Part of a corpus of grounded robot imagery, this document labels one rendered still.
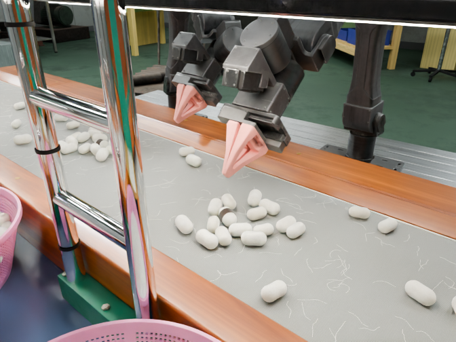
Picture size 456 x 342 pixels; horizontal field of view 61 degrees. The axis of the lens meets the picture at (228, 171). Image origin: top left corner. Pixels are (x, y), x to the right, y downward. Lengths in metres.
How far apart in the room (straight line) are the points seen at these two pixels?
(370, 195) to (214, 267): 0.29
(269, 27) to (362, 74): 0.36
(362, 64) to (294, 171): 0.29
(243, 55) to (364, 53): 0.39
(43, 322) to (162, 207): 0.23
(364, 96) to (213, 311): 0.61
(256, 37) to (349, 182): 0.29
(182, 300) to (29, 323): 0.23
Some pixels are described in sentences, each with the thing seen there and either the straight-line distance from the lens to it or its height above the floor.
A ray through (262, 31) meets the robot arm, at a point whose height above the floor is 1.00.
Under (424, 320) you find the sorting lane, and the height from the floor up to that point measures 0.74.
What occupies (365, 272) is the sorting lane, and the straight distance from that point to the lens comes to 0.53.
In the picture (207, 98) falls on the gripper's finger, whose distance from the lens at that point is 0.85.
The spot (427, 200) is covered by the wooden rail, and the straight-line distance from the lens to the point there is 0.67.
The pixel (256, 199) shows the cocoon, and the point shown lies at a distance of 0.61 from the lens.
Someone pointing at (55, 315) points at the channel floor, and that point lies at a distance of 0.58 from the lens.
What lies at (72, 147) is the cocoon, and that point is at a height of 0.75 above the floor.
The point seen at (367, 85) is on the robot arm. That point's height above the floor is 0.87.
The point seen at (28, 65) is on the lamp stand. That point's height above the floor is 0.99.
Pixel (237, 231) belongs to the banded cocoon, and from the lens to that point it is 0.54.
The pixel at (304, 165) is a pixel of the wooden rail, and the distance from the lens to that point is 0.72.
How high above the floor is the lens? 1.07
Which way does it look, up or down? 26 degrees down
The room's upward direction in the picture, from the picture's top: straight up
